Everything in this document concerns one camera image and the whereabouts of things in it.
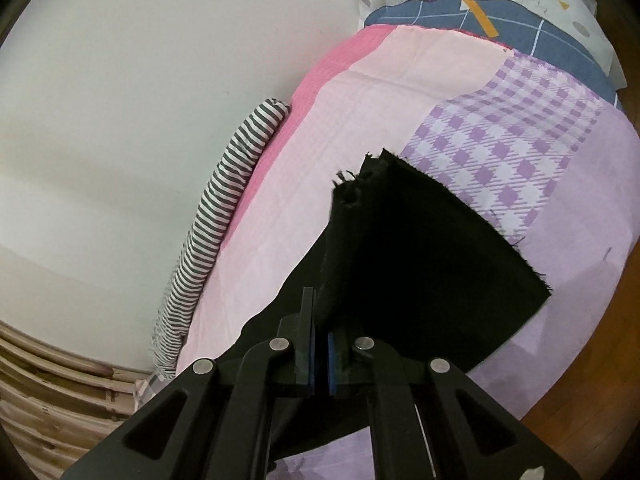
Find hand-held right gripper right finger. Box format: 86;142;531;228
326;327;583;480

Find black pants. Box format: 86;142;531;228
215;147;553;461

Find blue checked pillow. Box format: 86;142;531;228
362;0;621;108

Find purple grey plaid pillow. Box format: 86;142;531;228
134;374;168;411

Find wooden slats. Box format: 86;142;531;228
0;320;156;480

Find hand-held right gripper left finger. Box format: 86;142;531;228
60;287;317;480

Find pink and purple bed sheet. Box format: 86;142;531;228
135;25;628;480

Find grey white striped pillow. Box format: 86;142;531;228
150;99;291;381

